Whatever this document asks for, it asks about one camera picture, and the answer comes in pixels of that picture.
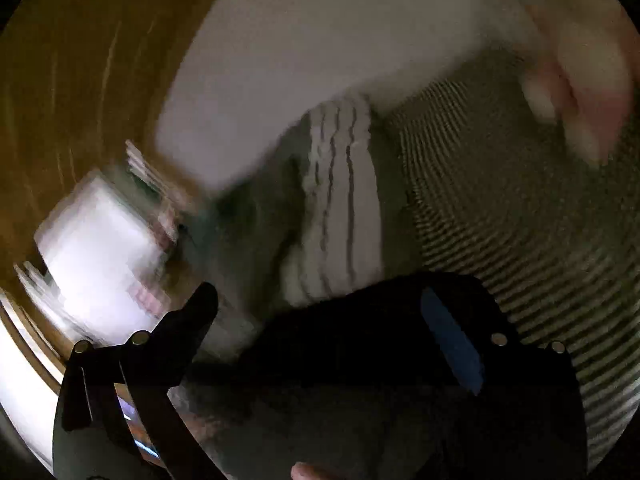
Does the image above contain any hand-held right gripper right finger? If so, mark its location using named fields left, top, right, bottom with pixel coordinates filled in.
left=420, top=285, right=587, bottom=480

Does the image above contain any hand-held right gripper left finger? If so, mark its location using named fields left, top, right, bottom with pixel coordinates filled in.
left=52, top=282, right=226, bottom=480

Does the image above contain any black jacket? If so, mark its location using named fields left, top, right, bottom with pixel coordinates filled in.
left=180, top=272, right=521, bottom=480

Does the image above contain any person's right hand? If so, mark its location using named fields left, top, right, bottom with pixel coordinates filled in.
left=291, top=462, right=333, bottom=480

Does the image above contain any olive green jacket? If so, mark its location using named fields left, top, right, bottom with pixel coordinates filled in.
left=207, top=130, right=313, bottom=311

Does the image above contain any black white checkered bed sheet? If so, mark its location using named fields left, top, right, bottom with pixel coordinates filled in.
left=385, top=55, right=637, bottom=476

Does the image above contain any white striped pillow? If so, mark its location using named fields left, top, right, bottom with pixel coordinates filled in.
left=280, top=92, right=387, bottom=307

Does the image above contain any pink plush toy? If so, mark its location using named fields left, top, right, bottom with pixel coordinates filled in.
left=520, top=10, right=635, bottom=167

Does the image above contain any wooden bunk bed frame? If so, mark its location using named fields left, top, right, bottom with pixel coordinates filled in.
left=0, top=0, right=251, bottom=396

